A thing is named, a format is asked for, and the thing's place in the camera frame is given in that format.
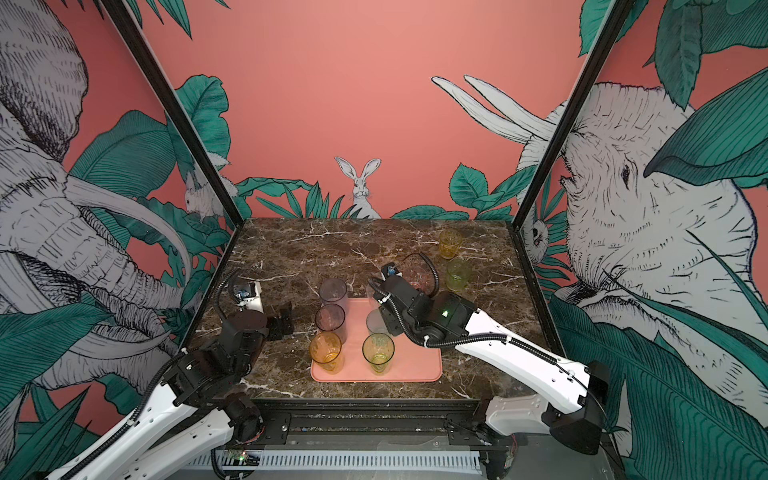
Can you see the right black frame post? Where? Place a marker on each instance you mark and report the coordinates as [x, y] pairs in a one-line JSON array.
[[608, 34]]

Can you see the blue-grey clear tumbler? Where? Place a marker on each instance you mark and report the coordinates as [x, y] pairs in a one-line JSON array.
[[334, 291]]

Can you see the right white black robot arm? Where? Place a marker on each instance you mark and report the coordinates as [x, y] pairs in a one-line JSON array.
[[569, 397]]

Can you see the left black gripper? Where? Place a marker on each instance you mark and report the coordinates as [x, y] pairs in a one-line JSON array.
[[279, 331]]

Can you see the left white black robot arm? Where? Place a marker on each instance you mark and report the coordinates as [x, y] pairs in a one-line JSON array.
[[189, 408]]

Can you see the white slotted cable duct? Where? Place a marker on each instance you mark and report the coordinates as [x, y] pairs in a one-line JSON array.
[[329, 460]]

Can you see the amber yellow tumbler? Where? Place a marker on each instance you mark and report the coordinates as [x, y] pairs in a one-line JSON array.
[[326, 352]]

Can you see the dark smoky tumbler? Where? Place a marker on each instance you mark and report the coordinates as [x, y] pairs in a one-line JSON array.
[[331, 318]]

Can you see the black frame post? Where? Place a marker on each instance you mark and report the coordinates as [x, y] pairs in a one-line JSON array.
[[126, 25], [608, 34]]

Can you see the teal frosted tumbler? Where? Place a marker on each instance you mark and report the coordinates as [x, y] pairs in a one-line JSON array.
[[375, 322]]

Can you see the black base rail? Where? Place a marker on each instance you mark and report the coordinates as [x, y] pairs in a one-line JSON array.
[[372, 420]]

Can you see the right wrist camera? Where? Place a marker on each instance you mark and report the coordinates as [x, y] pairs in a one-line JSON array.
[[389, 270]]

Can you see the yellow short tumbler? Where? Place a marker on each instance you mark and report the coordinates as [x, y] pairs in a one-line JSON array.
[[450, 243]]

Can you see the clear colourless tumbler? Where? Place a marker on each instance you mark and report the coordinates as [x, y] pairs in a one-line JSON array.
[[370, 293]]

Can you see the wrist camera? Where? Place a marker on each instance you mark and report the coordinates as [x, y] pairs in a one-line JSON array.
[[389, 270], [247, 296]]

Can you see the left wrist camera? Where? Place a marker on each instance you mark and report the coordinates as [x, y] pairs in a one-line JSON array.
[[247, 296]]

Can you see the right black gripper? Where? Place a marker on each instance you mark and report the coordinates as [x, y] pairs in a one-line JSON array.
[[390, 321]]

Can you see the pink clear tumbler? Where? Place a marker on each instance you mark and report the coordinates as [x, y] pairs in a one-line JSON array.
[[419, 277]]

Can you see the light green tumbler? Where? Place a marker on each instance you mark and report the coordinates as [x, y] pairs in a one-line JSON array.
[[378, 350]]

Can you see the pink plastic tray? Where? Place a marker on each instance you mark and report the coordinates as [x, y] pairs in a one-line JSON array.
[[411, 363]]

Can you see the left black frame post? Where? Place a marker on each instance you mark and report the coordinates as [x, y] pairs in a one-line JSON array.
[[126, 25]]

